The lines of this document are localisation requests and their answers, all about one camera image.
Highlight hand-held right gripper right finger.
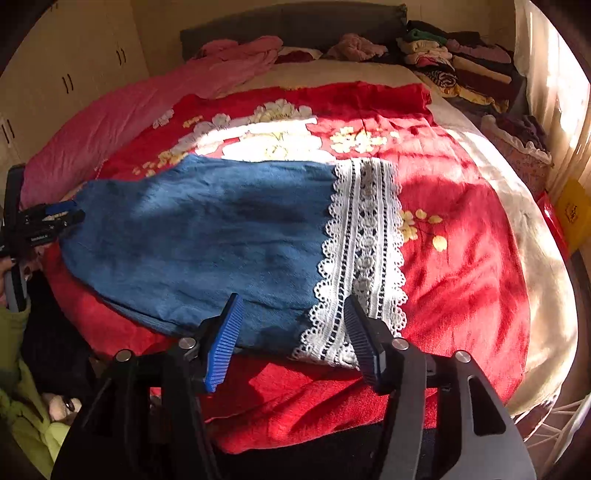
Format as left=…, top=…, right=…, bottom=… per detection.
left=344, top=294, right=536, bottom=480

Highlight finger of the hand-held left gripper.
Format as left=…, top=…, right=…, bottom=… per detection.
left=39, top=201, right=77, bottom=219
left=28, top=210, right=86, bottom=245

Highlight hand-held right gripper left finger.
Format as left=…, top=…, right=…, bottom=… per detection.
left=51, top=293, right=245, bottom=480

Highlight blue pants with lace trim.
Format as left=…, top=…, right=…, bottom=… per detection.
left=59, top=154, right=409, bottom=370

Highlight person's left forearm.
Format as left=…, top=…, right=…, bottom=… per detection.
left=0, top=300, right=70, bottom=478

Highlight person's left hand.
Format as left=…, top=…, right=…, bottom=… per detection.
left=0, top=258, right=33, bottom=308

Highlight pink duvet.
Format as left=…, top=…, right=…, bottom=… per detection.
left=21, top=36, right=283, bottom=208

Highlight black cloth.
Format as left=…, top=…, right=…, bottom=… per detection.
left=21, top=277, right=112, bottom=407

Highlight red floral blanket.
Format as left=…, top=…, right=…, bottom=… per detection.
left=44, top=82, right=532, bottom=455

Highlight cream wardrobe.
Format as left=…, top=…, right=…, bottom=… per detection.
left=0, top=0, right=151, bottom=162

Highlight basket with lace trim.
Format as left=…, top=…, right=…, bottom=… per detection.
left=480, top=113, right=553, bottom=195

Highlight dark red garment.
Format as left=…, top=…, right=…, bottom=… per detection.
left=276, top=48, right=315, bottom=64

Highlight pink fluffy garment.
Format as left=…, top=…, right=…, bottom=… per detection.
left=330, top=33, right=389, bottom=61

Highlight stack of folded clothes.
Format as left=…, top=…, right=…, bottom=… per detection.
left=397, top=28, right=527, bottom=114

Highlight grey headboard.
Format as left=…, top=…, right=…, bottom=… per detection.
left=180, top=4, right=409, bottom=61

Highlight cream curtain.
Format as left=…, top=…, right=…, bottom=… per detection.
left=512, top=0, right=591, bottom=199

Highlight white wire rack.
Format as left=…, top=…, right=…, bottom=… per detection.
left=512, top=397, right=573, bottom=480

